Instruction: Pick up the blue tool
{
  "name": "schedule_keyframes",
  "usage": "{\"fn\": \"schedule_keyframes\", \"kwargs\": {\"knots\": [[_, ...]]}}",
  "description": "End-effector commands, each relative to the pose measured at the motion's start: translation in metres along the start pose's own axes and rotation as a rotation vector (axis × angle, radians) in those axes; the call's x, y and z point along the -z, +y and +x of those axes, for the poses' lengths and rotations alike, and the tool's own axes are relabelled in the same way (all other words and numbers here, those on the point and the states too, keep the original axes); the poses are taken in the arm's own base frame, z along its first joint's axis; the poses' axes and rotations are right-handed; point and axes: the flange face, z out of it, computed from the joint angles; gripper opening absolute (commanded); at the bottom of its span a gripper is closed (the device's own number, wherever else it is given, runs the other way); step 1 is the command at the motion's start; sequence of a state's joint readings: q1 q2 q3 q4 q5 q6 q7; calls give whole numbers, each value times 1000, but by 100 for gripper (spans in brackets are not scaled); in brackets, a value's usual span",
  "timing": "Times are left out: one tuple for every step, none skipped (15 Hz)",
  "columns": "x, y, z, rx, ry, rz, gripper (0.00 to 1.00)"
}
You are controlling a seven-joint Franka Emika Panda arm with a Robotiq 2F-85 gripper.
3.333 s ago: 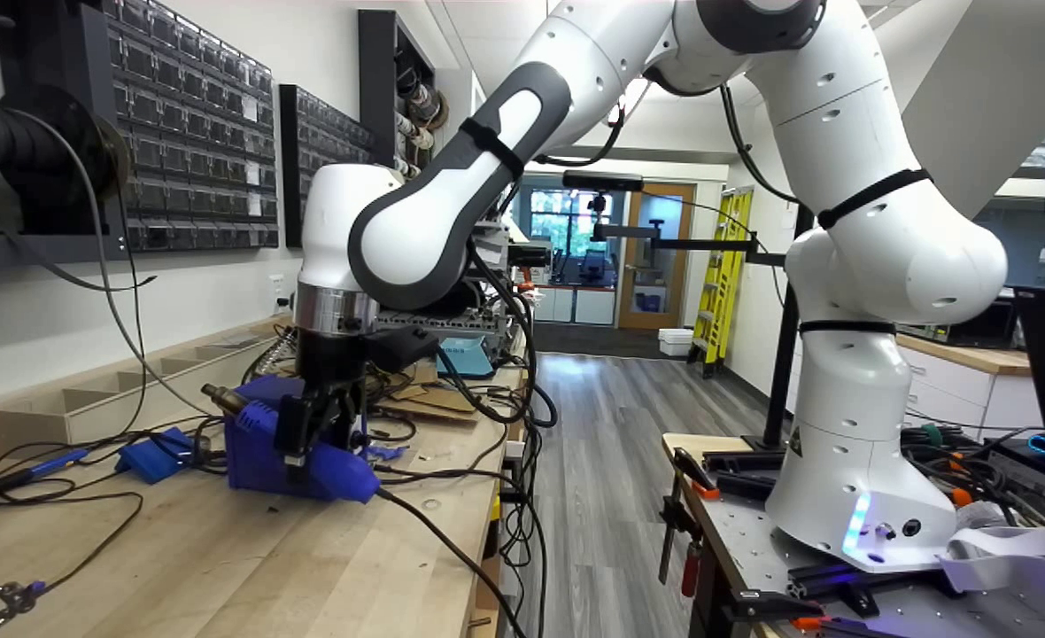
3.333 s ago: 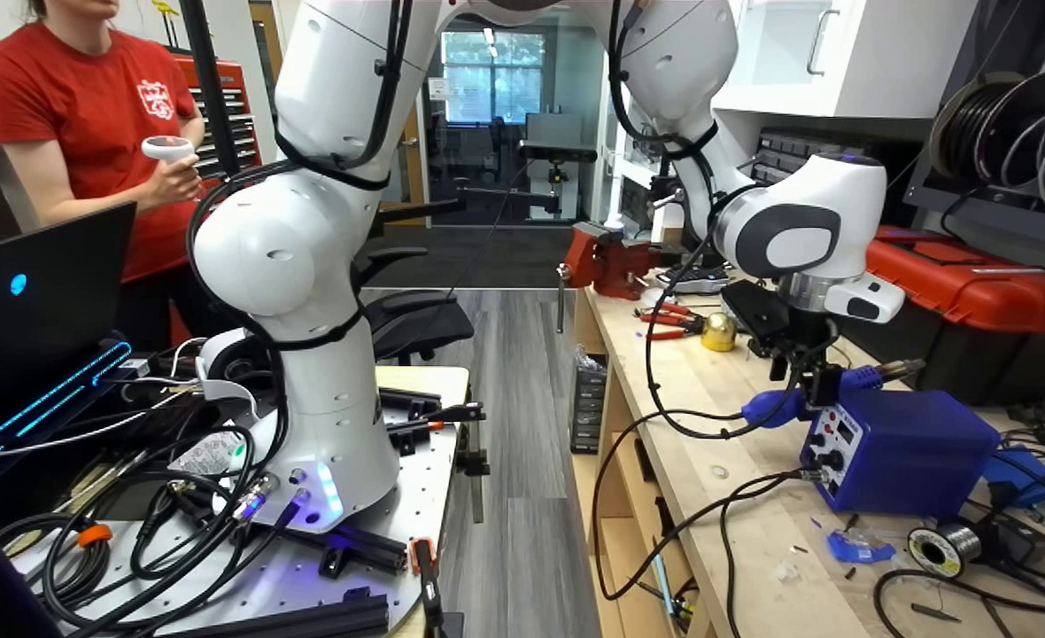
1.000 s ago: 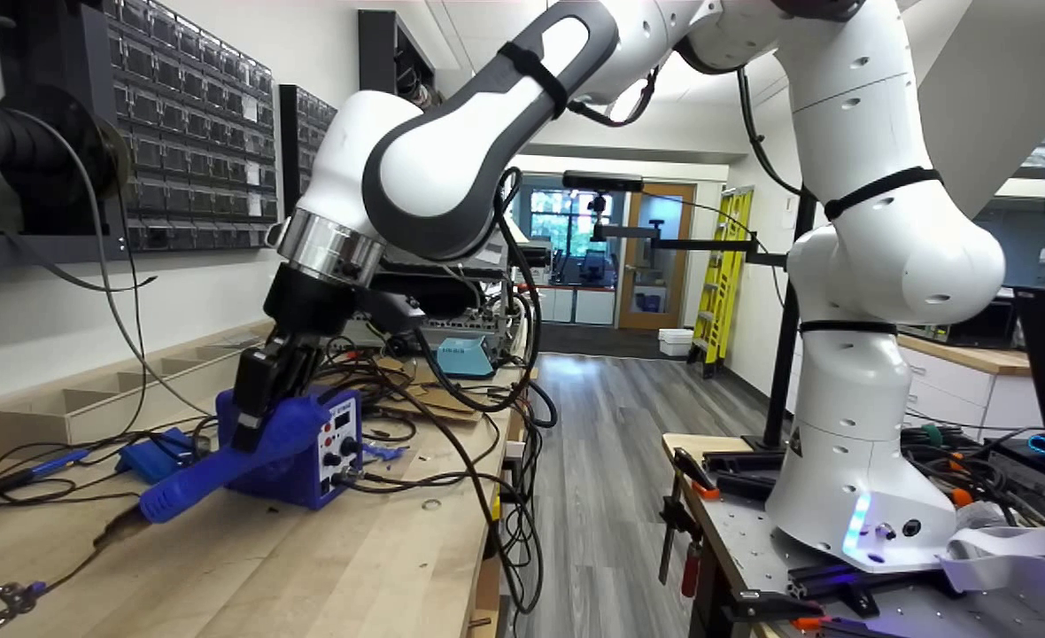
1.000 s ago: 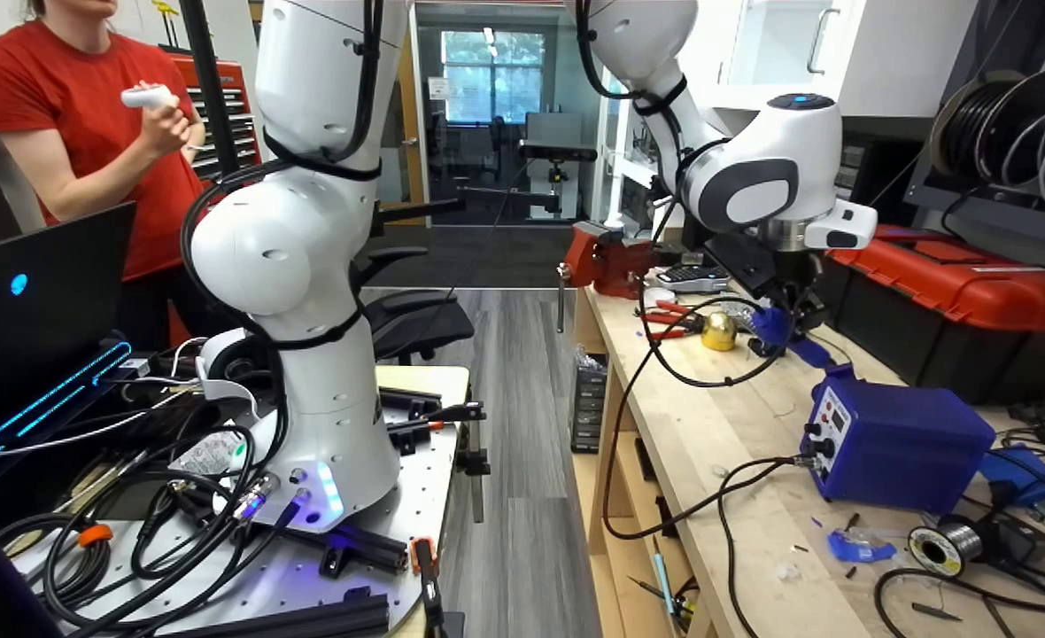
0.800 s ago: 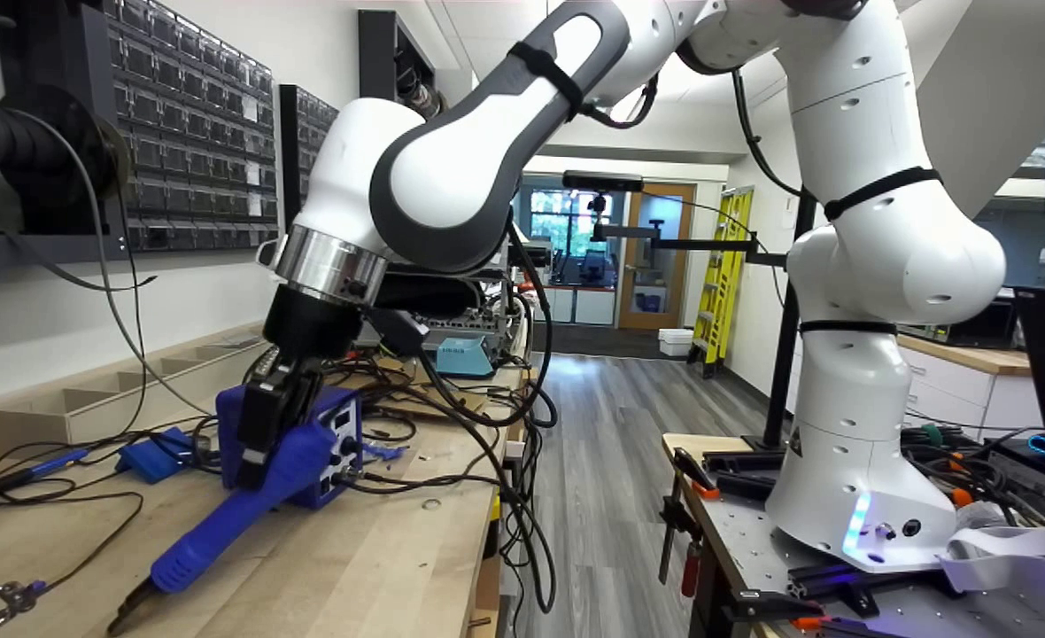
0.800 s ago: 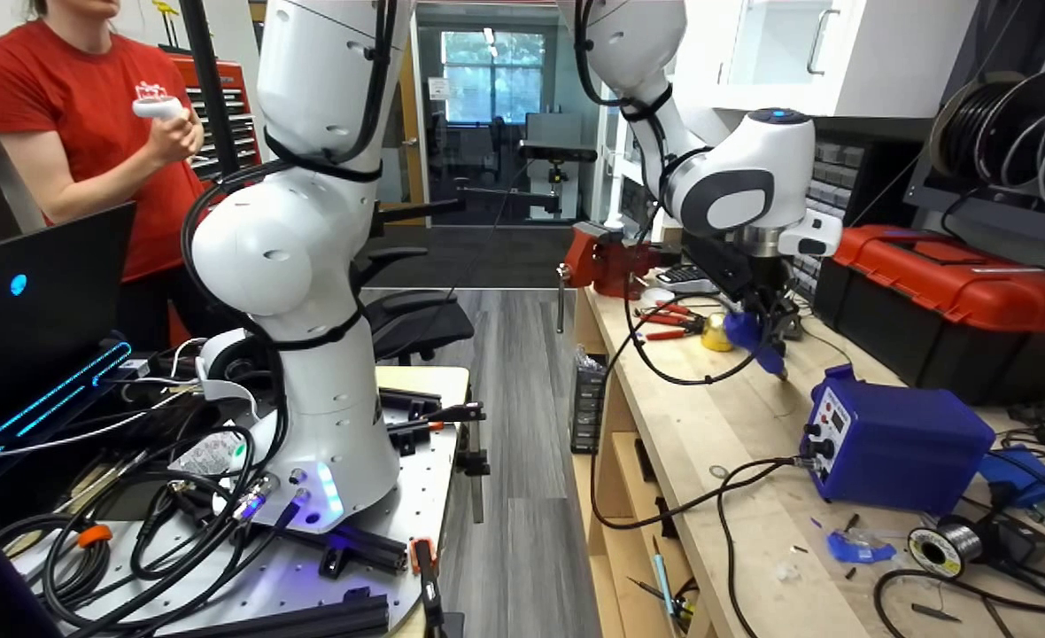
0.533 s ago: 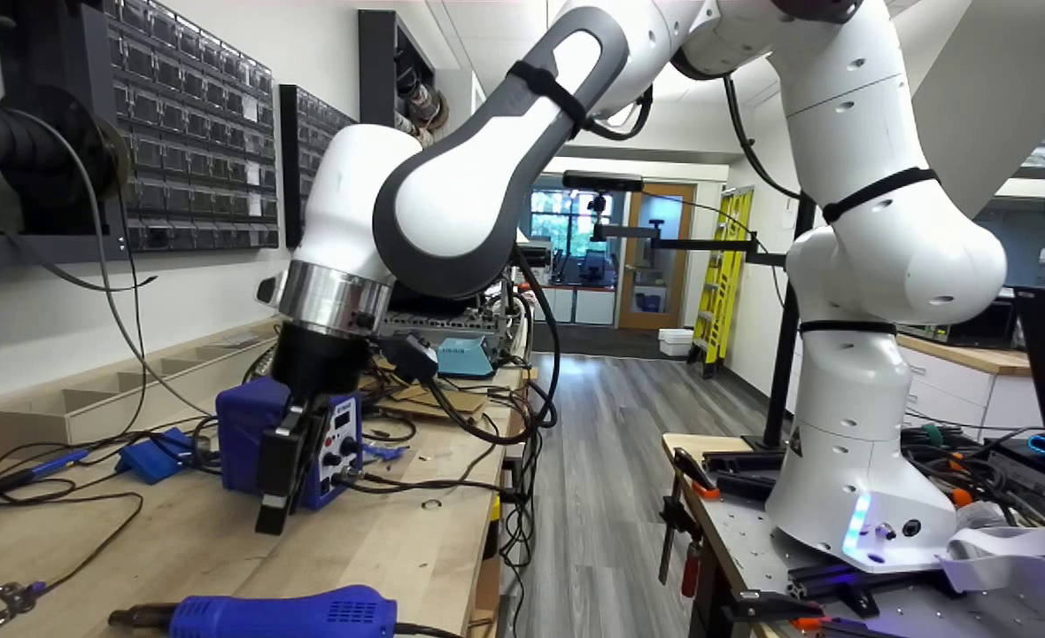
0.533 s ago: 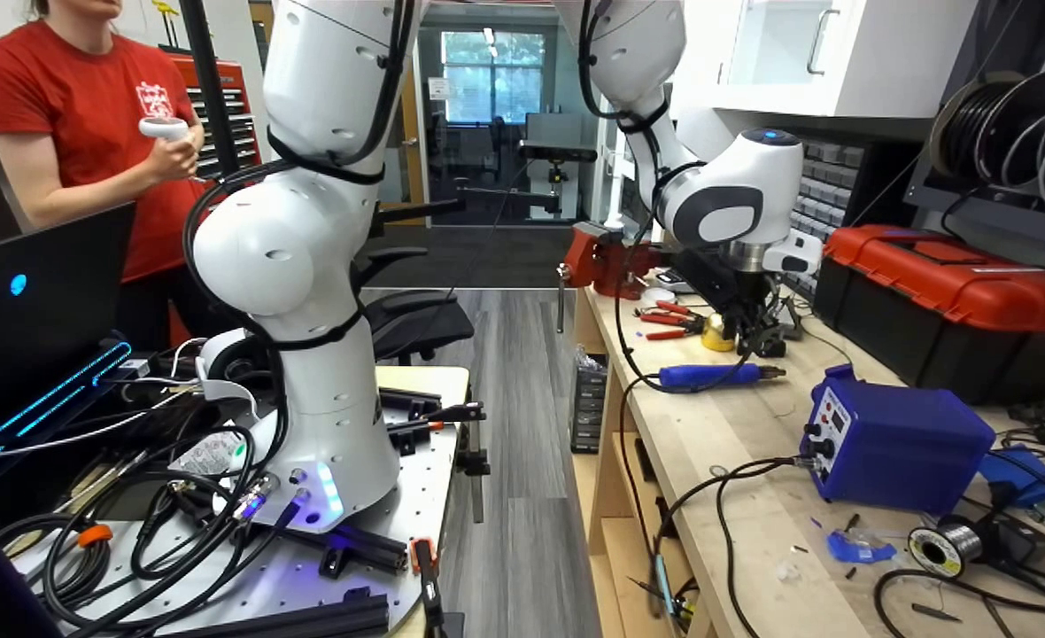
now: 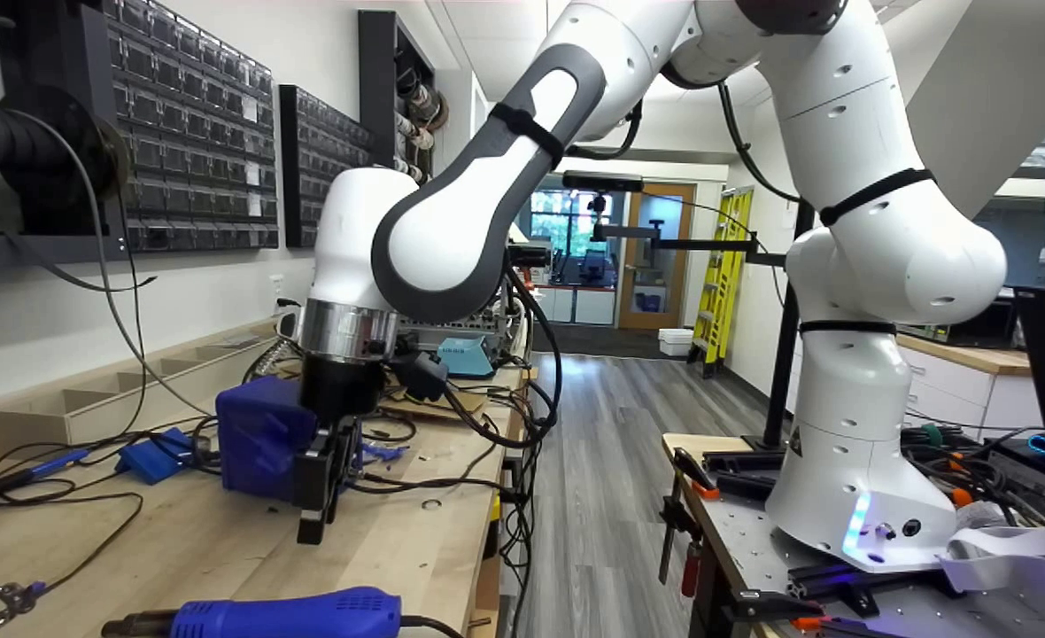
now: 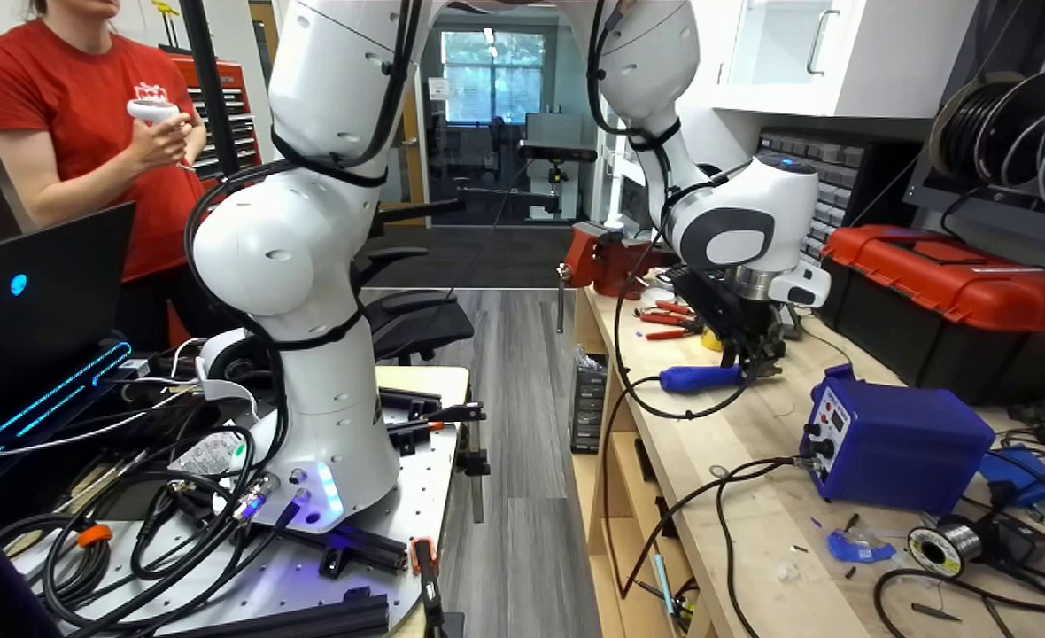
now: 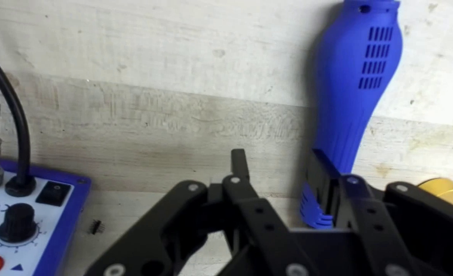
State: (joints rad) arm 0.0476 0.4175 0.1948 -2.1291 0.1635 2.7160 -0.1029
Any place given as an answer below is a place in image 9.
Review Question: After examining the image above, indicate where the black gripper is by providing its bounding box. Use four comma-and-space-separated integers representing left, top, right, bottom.
292, 350, 394, 549

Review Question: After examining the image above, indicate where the blue hot air tool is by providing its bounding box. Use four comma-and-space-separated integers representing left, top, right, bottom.
101, 586, 408, 638

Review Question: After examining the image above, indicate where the blue soldering station box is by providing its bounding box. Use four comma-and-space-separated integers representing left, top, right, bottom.
213, 375, 324, 500

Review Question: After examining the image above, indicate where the flat cardboard sheet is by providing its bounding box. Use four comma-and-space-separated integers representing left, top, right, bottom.
377, 394, 488, 430

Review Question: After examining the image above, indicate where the small blue box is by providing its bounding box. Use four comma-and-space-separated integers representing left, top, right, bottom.
114, 427, 204, 491

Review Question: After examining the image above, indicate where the teal bench device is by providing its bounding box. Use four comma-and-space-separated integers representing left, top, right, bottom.
436, 335, 501, 382

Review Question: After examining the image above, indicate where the wooden compartment tray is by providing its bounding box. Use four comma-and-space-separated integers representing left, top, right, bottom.
0, 315, 306, 459

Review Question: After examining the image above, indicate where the small black parts bin rack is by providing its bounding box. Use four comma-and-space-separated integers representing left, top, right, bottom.
278, 82, 381, 253

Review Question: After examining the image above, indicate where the black and orange clamp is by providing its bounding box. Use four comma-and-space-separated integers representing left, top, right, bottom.
655, 448, 727, 601

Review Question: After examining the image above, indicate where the white storage bin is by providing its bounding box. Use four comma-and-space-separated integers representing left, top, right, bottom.
655, 328, 697, 361

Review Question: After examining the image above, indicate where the flat wooden block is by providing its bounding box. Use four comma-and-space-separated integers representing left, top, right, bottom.
658, 430, 759, 465

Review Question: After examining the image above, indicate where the wooden door with window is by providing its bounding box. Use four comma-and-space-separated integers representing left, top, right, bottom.
616, 182, 703, 338

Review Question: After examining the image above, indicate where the large black parts bin rack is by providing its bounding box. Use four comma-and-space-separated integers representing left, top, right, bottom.
0, 0, 285, 259

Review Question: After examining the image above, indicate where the metal robot mounting table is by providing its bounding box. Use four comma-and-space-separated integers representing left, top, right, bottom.
675, 465, 1045, 638

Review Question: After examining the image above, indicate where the black vertical pole stand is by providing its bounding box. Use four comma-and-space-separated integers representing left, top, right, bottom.
730, 199, 820, 471

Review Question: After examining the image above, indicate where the white cabinet with wooden top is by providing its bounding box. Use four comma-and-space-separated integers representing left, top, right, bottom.
897, 335, 1045, 439

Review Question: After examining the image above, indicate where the white crumpled sheet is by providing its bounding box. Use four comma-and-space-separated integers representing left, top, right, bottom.
936, 503, 1045, 623

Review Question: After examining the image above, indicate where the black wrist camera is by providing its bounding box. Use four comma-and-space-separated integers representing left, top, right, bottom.
391, 350, 452, 404

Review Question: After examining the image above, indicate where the black hot air tool cord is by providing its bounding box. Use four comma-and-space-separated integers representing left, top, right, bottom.
396, 609, 469, 638

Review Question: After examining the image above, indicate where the thin black cable on bench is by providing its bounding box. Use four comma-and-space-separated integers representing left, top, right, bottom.
0, 491, 151, 638

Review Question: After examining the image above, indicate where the black cable hanging from wrist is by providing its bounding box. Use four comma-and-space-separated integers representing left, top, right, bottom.
447, 262, 569, 454

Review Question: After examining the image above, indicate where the blue handled soldering iron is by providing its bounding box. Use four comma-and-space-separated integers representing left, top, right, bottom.
0, 442, 96, 500

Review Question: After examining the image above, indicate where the tall black wall shelf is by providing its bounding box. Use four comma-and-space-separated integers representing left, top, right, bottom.
354, 6, 443, 182

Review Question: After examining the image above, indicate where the black flexible duct hose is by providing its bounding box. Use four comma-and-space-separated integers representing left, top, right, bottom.
0, 89, 135, 237

